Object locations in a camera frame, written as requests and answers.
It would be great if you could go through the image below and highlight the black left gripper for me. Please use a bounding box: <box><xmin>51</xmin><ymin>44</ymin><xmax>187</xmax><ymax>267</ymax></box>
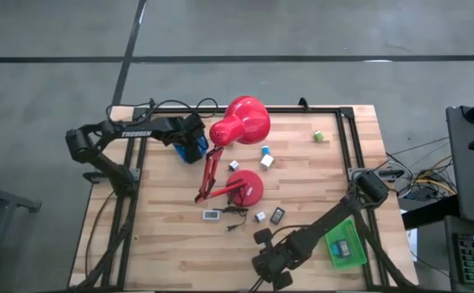
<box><xmin>166</xmin><ymin>112</ymin><xmax>209</xmax><ymax>164</ymax></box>

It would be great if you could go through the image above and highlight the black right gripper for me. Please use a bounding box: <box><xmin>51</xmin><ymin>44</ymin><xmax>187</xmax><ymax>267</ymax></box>
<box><xmin>251</xmin><ymin>227</ymin><xmax>310</xmax><ymax>292</ymax></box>

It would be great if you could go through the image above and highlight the blue plastic basket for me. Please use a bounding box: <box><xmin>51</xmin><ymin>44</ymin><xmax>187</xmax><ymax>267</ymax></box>
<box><xmin>173</xmin><ymin>135</ymin><xmax>211</xmax><ymax>165</ymax></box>

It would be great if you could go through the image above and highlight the red desk lamp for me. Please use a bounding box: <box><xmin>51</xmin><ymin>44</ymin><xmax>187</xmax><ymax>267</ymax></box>
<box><xmin>194</xmin><ymin>95</ymin><xmax>271</xmax><ymax>208</ymax></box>

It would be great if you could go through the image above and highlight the green plastic basket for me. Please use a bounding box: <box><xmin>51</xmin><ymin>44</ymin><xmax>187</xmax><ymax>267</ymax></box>
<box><xmin>324</xmin><ymin>218</ymin><xmax>368</xmax><ymax>269</ymax></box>

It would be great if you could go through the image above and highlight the grey metal table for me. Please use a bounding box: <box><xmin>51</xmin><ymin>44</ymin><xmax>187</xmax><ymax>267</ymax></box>
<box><xmin>0</xmin><ymin>177</ymin><xmax>42</xmax><ymax>293</ymax></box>

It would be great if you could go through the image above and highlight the black side desk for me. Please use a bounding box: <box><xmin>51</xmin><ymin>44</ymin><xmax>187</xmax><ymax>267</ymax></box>
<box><xmin>402</xmin><ymin>91</ymin><xmax>474</xmax><ymax>293</ymax></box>

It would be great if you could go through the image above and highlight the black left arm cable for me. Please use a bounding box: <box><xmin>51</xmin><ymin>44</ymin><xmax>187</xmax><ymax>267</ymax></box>
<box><xmin>105</xmin><ymin>97</ymin><xmax>220</xmax><ymax>128</ymax></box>

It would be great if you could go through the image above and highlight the black lamp power cable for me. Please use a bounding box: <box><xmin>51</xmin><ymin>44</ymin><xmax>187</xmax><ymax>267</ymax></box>
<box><xmin>213</xmin><ymin>206</ymin><xmax>250</xmax><ymax>234</ymax></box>

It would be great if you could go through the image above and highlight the black metal table frame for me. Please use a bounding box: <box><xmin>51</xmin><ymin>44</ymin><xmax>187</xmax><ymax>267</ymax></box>
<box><xmin>68</xmin><ymin>106</ymin><xmax>419</xmax><ymax>292</ymax></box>

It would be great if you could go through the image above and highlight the tangled cable bundle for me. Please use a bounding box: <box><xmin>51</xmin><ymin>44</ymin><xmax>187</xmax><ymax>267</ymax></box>
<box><xmin>385</xmin><ymin>136</ymin><xmax>458</xmax><ymax>203</ymax></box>

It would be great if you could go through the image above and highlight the brown cable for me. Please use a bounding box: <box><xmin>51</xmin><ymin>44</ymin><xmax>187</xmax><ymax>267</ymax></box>
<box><xmin>83</xmin><ymin>190</ymin><xmax>116</xmax><ymax>280</ymax></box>

